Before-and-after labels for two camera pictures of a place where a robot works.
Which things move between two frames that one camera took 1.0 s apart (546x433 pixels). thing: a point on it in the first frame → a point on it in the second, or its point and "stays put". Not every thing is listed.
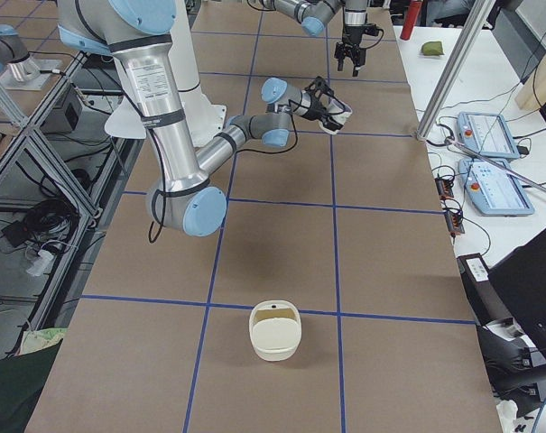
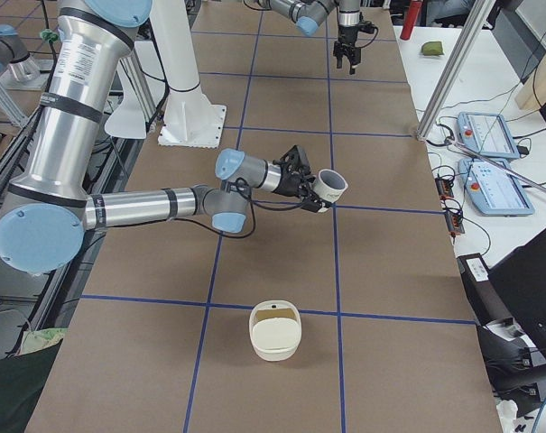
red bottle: [412, 13] stays put
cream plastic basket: [275, 328] stays put
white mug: [340, 117] → [329, 185]
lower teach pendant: [493, 189] stays put
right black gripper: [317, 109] → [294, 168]
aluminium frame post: [481, 15] stays put
